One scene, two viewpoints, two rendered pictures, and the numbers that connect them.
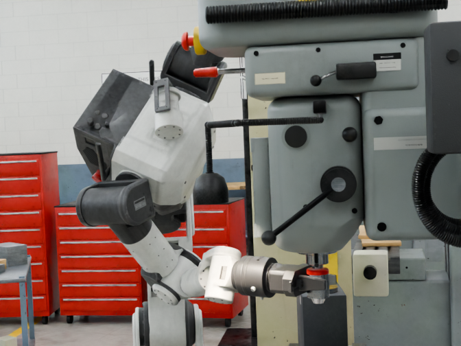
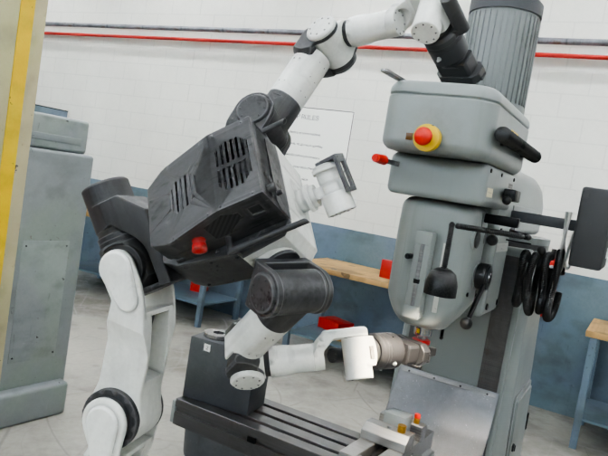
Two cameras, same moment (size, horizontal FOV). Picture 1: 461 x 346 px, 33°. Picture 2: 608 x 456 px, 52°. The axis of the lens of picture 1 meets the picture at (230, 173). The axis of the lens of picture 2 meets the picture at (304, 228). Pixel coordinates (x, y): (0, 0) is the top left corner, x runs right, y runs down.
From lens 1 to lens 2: 2.02 m
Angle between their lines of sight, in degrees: 69
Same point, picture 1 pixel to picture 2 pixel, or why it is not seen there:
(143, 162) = (306, 240)
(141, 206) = not seen: hidden behind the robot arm
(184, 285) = (284, 366)
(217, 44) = (483, 157)
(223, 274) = (372, 354)
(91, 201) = (295, 289)
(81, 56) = not seen: outside the picture
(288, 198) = (463, 288)
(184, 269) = not seen: hidden behind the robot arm
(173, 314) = (155, 396)
